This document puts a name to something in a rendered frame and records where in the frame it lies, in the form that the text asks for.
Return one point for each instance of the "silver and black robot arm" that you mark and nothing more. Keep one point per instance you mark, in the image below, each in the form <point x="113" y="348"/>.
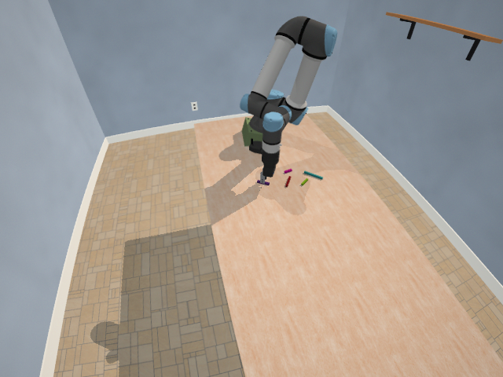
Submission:
<point x="268" y="107"/>

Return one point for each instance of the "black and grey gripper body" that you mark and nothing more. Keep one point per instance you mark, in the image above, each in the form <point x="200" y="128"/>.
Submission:
<point x="270" y="155"/>

